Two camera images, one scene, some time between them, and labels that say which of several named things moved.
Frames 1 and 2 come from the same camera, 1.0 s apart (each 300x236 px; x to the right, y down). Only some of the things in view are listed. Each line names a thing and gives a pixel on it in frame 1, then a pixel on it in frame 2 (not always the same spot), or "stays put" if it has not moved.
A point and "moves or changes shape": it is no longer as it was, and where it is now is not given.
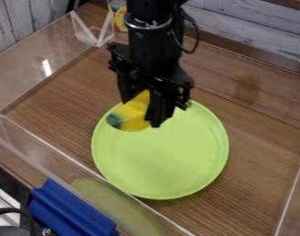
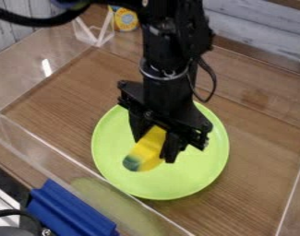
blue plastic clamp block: [63, 214] stays put
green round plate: [172, 162] stays put
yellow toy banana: [129, 116] moves or changes shape
